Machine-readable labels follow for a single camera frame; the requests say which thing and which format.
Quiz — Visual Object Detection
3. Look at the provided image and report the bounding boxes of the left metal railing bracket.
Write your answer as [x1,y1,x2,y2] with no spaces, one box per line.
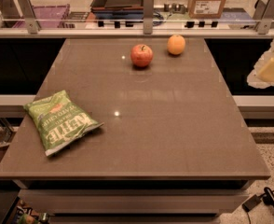
[14,0,40,34]

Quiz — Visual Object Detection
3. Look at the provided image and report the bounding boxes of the cardboard box with label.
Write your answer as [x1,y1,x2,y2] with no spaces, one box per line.
[187,0,226,19]

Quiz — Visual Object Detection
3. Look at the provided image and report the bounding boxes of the red apple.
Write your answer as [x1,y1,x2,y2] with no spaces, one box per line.
[130,44,153,67]

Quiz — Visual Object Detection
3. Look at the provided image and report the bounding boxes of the green jalapeno chip bag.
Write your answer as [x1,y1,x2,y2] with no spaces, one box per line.
[23,91,103,157]

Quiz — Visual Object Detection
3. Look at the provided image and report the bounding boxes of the orange fruit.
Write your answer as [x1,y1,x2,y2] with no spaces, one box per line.
[167,35,185,55]

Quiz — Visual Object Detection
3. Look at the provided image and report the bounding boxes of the right metal railing bracket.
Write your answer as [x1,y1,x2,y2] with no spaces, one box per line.
[253,0,274,35]

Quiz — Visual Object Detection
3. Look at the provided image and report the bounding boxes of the middle metal railing bracket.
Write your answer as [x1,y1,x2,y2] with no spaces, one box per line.
[143,0,154,35]

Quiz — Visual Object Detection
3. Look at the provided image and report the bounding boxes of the colourful items under table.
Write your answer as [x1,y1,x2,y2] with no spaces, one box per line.
[5,200,50,224]

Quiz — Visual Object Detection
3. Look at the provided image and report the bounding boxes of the purple plastic crate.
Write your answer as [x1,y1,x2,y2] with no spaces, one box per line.
[13,4,70,29]

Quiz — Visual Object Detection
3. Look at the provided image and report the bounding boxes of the black power adapter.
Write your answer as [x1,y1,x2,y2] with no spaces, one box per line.
[242,195,261,212]

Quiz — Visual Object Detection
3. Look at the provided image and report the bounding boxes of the metal railing bracket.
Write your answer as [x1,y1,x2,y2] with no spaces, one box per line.
[14,0,40,34]
[143,0,154,35]
[253,0,274,35]

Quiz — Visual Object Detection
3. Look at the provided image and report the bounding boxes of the black floor pole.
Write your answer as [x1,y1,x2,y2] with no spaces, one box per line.
[263,187,274,208]

